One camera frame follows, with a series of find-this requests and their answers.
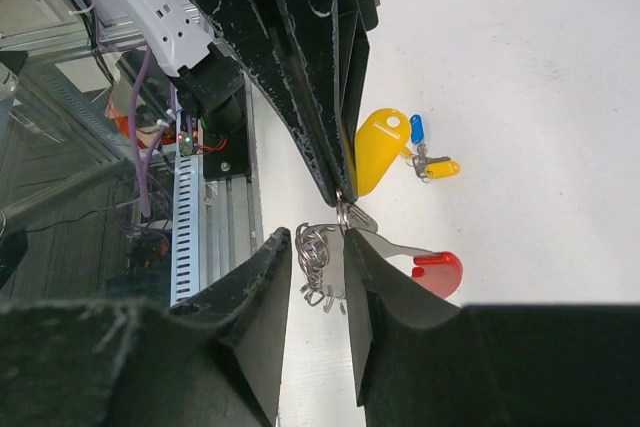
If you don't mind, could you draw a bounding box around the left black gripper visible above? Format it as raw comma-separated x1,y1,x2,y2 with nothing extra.
190,0,379,197

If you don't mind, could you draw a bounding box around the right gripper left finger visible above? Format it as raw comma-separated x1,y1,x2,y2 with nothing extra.
1,228,292,426

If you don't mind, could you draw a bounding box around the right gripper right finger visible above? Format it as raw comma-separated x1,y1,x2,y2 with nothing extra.
347,260,639,426

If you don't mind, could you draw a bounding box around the yellow tag key flat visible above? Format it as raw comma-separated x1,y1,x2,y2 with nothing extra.
401,146,414,158

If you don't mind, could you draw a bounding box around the red handled metal keyring holder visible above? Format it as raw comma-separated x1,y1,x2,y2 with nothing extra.
295,223,464,313

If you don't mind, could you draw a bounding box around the slotted cable duct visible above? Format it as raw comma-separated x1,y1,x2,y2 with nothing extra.
170,152,200,307

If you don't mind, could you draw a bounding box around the aluminium front rail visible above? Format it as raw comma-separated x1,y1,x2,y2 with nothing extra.
1,14,262,304

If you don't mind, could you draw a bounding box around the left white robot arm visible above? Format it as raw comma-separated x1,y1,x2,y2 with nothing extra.
89,0,379,205

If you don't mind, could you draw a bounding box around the blue tag key upper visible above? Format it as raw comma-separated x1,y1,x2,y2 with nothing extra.
409,114,425,146

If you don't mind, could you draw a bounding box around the yellow tag key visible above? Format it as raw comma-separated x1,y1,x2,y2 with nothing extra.
355,108,411,197
401,146,414,158
412,155,461,182

